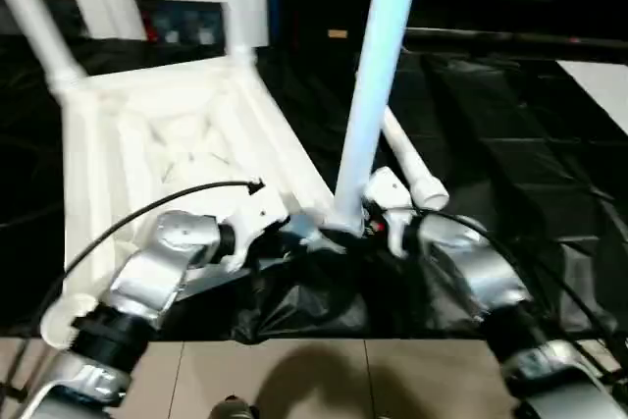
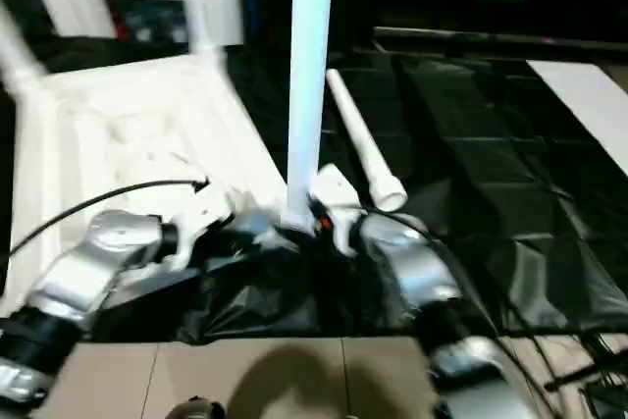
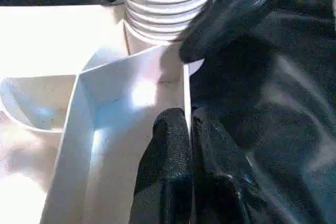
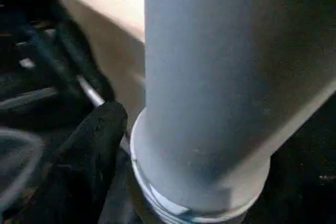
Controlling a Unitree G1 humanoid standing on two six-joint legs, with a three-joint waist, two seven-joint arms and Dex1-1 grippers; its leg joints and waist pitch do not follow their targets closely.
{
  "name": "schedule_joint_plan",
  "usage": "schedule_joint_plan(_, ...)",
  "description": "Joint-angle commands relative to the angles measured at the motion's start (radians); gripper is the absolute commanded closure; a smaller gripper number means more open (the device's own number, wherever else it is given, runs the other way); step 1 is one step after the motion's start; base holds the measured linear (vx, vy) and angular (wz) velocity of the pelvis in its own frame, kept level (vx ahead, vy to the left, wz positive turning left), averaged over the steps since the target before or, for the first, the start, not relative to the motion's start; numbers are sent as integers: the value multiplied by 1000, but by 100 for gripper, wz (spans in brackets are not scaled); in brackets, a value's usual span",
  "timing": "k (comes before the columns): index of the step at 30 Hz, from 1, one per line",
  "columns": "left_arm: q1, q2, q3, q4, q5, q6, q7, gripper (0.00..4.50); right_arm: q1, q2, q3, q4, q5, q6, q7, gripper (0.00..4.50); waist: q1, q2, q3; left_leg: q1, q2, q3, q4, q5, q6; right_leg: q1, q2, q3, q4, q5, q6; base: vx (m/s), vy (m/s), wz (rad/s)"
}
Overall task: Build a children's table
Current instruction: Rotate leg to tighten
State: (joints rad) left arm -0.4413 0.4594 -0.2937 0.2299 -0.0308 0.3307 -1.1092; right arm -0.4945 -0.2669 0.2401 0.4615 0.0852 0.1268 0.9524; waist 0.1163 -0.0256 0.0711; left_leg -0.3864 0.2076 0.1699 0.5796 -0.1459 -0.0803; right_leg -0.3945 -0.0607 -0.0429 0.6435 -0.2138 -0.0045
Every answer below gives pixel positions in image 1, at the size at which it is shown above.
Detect white plastic table leg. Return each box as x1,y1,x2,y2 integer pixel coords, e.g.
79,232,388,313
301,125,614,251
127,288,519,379
0,0,89,92
220,0,259,67
378,105,451,212
331,0,426,236

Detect white plastic table top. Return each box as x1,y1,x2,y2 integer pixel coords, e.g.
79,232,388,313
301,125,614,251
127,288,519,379
39,54,366,347

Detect black plastic mat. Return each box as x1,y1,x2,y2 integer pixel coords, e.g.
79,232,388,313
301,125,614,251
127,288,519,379
0,34,628,343

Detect white flat board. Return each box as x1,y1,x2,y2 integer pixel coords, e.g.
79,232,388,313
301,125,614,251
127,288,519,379
556,59,628,137

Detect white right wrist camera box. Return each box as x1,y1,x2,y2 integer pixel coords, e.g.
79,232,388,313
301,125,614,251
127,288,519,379
364,166,419,259

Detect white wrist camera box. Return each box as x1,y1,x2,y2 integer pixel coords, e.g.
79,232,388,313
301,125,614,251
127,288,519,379
220,183,291,273
364,166,419,259

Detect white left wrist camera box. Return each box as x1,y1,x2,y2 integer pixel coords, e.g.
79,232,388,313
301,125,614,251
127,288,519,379
220,183,291,273

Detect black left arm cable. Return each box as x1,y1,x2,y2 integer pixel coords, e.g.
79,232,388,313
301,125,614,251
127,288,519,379
0,178,266,402

